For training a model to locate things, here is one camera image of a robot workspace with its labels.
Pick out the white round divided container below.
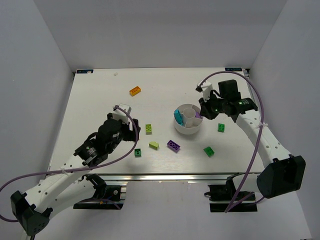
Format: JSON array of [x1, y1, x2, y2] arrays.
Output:
[[173, 104, 203, 135]]

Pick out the lime rounded lego brick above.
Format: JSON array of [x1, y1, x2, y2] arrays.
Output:
[[148, 141, 160, 150]]

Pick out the teal long lego brick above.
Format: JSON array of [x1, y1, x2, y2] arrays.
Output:
[[173, 109, 184, 126]]

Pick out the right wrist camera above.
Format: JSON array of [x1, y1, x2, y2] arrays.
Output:
[[195, 81, 213, 102]]

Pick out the blue corner tag left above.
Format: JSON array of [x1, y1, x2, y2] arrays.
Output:
[[76, 69, 94, 74]]

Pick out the green square lego right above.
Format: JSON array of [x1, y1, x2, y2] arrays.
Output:
[[217, 123, 225, 133]]

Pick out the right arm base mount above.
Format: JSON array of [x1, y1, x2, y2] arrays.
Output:
[[204, 175, 258, 213]]

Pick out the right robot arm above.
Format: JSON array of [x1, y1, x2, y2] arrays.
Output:
[[196, 79, 306, 199]]

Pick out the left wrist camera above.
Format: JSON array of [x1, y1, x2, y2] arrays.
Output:
[[112, 103, 132, 125]]

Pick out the purple long lego brick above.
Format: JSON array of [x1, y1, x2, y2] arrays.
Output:
[[167, 140, 181, 153]]

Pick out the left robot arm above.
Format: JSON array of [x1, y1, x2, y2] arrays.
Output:
[[10, 113, 141, 237]]

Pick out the yellow long lego brick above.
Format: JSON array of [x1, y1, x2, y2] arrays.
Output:
[[129, 86, 141, 97]]

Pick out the green small lego front left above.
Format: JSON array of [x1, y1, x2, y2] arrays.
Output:
[[134, 148, 142, 158]]

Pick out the lime long lego brick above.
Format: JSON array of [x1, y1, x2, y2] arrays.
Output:
[[145, 124, 152, 135]]

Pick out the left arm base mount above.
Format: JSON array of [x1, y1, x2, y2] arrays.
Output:
[[73, 174, 126, 210]]

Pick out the purple square lego brick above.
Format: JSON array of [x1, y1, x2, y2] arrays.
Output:
[[195, 111, 202, 119]]

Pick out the blue corner tag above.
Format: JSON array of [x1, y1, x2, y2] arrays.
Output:
[[224, 67, 243, 72], [76, 69, 94, 74]]

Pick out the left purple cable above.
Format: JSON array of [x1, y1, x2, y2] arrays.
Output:
[[0, 105, 140, 223]]

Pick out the green lego front right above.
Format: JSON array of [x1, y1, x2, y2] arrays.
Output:
[[203, 146, 215, 158]]

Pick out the blue corner tag right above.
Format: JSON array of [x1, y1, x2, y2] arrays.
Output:
[[224, 67, 243, 72]]

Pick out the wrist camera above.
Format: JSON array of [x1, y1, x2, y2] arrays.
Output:
[[195, 81, 213, 102], [112, 103, 132, 125]]

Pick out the aluminium table edge rail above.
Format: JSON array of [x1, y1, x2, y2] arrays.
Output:
[[97, 172, 245, 182]]

